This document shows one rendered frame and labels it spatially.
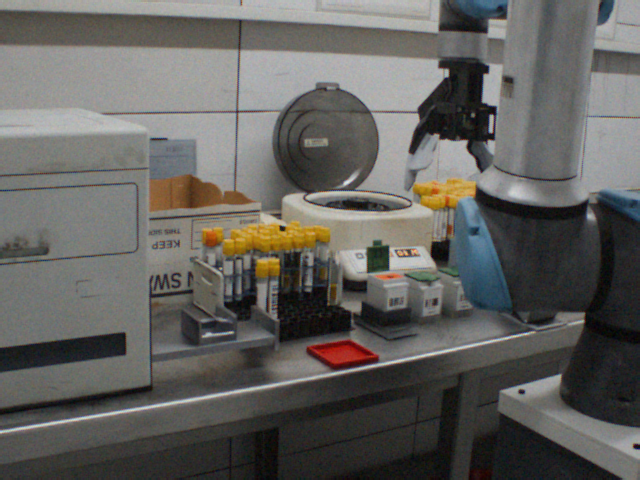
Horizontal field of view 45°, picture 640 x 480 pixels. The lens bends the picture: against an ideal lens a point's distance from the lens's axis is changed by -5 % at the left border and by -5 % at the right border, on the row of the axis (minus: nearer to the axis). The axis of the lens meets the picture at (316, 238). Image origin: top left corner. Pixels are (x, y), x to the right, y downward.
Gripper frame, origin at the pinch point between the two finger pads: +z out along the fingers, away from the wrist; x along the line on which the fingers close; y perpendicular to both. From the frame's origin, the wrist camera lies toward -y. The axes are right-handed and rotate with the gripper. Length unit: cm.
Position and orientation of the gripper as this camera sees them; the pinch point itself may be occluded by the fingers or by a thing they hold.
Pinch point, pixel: (447, 191)
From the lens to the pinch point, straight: 126.6
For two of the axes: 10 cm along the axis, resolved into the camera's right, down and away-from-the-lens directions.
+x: 9.4, -0.4, 3.3
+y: 3.3, 2.1, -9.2
